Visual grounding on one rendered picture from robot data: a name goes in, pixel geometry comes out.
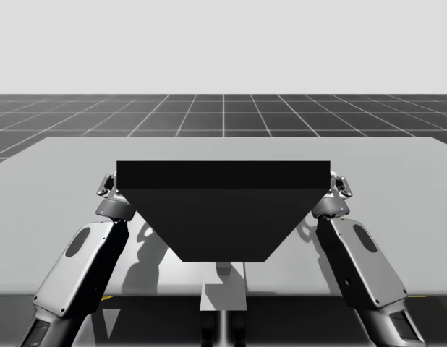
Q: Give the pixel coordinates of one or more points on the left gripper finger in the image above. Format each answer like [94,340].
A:
[107,186]

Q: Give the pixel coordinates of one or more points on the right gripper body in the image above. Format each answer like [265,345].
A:
[332,209]

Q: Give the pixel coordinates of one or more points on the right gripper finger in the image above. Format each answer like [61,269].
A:
[341,186]

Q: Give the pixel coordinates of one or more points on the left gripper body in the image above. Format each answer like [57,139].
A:
[116,209]

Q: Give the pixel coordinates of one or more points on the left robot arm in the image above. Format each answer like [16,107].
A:
[79,267]

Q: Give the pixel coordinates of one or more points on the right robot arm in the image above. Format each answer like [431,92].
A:
[368,267]

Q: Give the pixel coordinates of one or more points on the black screen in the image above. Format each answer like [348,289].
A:
[223,209]

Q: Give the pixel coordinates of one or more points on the grey stand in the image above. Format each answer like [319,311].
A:
[223,298]

